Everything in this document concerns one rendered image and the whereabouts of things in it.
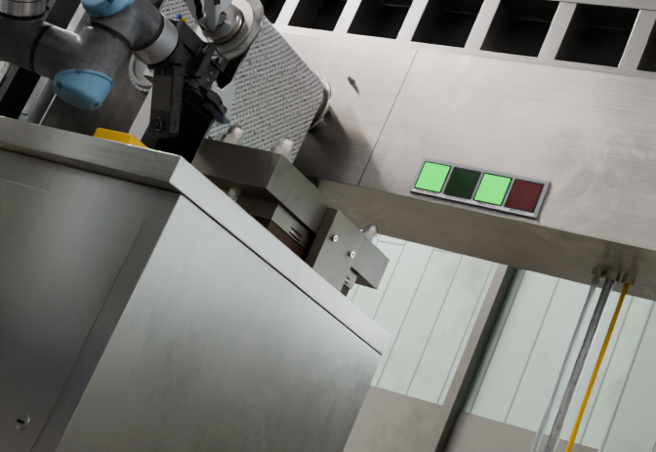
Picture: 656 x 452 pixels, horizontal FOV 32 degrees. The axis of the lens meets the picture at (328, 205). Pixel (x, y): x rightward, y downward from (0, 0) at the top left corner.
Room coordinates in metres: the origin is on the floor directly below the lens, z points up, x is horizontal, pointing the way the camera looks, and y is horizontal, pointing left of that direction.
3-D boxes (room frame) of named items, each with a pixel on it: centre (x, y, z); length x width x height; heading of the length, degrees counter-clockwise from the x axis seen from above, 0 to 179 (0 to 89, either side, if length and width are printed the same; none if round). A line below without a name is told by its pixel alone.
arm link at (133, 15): (1.59, 0.39, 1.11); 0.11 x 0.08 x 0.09; 144
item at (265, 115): (1.91, 0.16, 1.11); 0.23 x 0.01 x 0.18; 144
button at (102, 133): (1.56, 0.29, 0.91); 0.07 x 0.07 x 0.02; 54
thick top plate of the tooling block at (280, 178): (1.87, 0.04, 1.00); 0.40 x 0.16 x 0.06; 144
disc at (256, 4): (1.84, 0.28, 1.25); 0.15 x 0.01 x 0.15; 54
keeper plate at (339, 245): (1.83, -0.04, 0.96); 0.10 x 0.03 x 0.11; 144
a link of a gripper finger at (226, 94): (1.79, 0.22, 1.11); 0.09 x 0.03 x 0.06; 143
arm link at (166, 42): (1.65, 0.35, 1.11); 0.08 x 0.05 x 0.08; 54
